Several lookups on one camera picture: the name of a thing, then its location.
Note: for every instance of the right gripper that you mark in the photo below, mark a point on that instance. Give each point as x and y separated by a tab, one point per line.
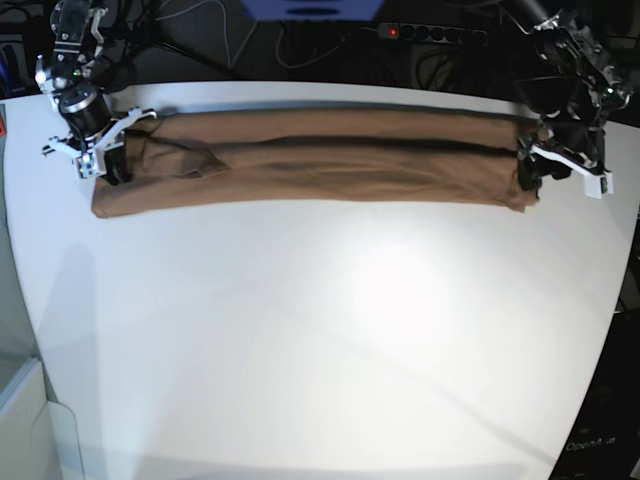
99	133

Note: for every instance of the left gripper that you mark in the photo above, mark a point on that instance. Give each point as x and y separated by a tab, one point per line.
539	158

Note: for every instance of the brown T-shirt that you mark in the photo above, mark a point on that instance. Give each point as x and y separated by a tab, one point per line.
346	154

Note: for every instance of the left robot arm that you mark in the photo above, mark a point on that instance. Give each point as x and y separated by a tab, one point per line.
573	98

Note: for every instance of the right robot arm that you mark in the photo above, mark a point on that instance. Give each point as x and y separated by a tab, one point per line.
66	78

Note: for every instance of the black power strip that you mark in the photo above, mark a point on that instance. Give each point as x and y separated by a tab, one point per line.
432	34

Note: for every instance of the blue box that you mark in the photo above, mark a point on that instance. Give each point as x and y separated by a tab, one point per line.
313	10

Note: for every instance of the white cabinet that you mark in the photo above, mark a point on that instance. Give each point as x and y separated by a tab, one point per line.
38	437

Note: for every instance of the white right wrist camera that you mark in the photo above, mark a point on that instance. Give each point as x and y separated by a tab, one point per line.
90	165

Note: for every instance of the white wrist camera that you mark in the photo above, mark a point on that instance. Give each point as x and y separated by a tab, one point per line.
597	186
90	165

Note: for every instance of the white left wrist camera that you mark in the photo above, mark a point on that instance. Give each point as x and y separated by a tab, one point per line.
597	186

